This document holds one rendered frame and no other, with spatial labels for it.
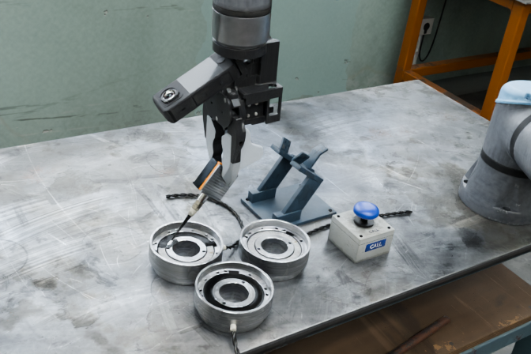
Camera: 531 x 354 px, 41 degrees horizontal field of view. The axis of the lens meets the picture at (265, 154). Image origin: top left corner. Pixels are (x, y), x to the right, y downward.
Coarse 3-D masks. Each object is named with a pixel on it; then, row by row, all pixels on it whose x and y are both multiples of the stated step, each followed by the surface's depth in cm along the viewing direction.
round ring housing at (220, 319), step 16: (208, 272) 96; (224, 272) 97; (240, 272) 98; (256, 272) 97; (224, 288) 96; (240, 288) 96; (272, 288) 94; (208, 304) 89; (224, 304) 92; (240, 304) 92; (208, 320) 91; (224, 320) 89; (240, 320) 89; (256, 320) 91
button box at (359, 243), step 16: (336, 224) 109; (352, 224) 108; (368, 224) 108; (384, 224) 109; (336, 240) 110; (352, 240) 107; (368, 240) 106; (384, 240) 108; (352, 256) 107; (368, 256) 108
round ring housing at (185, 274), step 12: (156, 228) 102; (168, 228) 104; (192, 228) 105; (204, 228) 104; (156, 240) 101; (180, 240) 102; (192, 240) 102; (216, 240) 103; (168, 252) 99; (180, 252) 103; (192, 252) 103; (204, 252) 101; (216, 252) 101; (156, 264) 97; (168, 264) 96; (180, 264) 96; (192, 264) 96; (204, 264) 97; (168, 276) 97; (180, 276) 97; (192, 276) 97
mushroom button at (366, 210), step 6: (360, 204) 108; (366, 204) 108; (372, 204) 109; (354, 210) 108; (360, 210) 107; (366, 210) 107; (372, 210) 107; (378, 210) 108; (360, 216) 107; (366, 216) 106; (372, 216) 106
